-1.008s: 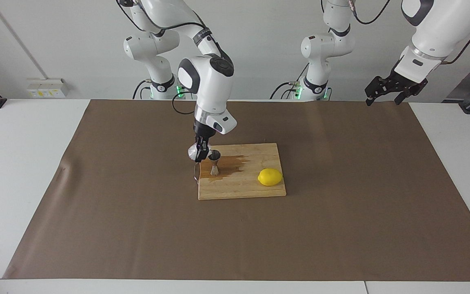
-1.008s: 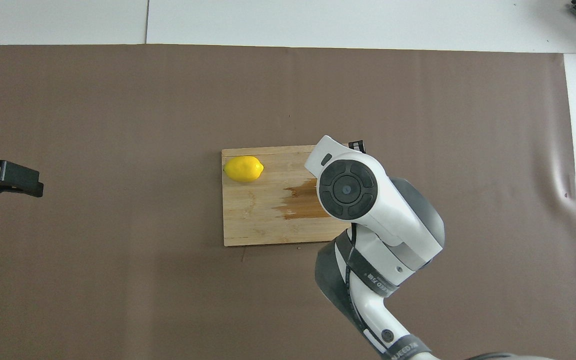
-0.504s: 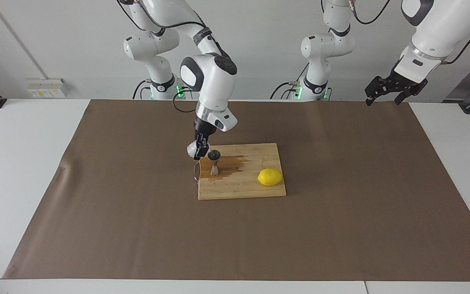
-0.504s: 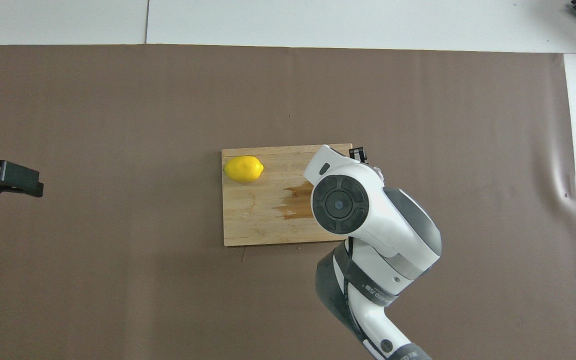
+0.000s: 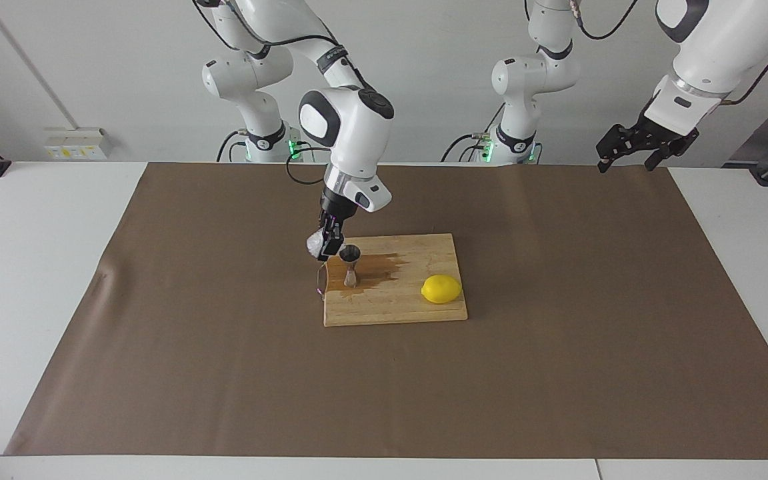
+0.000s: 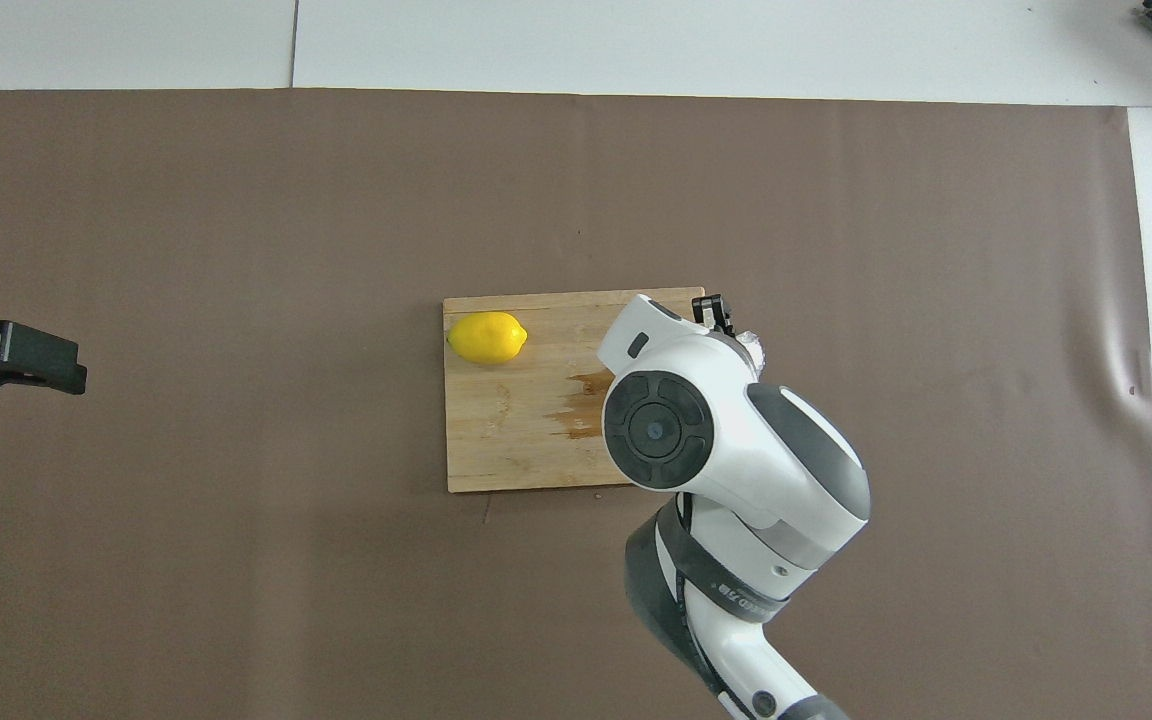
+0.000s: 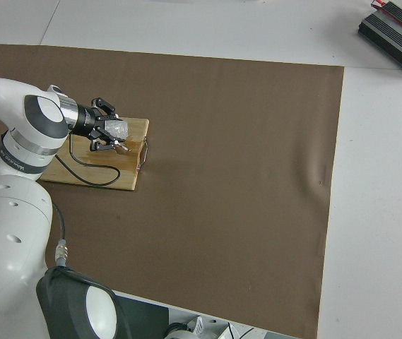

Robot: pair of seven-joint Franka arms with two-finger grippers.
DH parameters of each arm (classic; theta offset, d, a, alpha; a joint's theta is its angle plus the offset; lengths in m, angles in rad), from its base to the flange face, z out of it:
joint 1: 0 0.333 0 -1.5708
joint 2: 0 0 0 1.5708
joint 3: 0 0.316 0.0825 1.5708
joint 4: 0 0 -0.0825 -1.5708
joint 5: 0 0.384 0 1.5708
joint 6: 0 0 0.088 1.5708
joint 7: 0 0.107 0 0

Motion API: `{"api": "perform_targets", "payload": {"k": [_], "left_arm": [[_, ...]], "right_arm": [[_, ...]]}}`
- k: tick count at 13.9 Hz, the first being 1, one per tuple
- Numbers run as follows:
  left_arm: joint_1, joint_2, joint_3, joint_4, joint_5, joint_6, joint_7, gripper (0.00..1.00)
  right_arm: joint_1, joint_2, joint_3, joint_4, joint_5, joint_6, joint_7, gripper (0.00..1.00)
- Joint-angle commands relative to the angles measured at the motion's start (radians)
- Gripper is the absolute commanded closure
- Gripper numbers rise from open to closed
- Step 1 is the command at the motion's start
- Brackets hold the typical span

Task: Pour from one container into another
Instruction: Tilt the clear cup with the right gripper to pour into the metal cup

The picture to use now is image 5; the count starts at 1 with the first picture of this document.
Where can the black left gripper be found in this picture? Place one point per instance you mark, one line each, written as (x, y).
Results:
(662, 126)

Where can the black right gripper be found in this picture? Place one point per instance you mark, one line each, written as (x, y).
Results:
(338, 203)

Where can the steel double jigger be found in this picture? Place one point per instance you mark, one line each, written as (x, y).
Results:
(350, 253)

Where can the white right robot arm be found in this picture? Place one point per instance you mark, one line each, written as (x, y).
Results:
(357, 140)

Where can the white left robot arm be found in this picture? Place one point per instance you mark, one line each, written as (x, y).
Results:
(710, 53)

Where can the wooden cutting board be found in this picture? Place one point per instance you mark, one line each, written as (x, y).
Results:
(384, 306)

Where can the yellow lemon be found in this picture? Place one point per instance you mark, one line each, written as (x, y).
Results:
(441, 289)

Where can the brown paper table mat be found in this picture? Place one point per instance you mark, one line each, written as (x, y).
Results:
(224, 373)

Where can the white wall socket strip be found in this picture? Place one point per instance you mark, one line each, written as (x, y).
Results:
(77, 145)

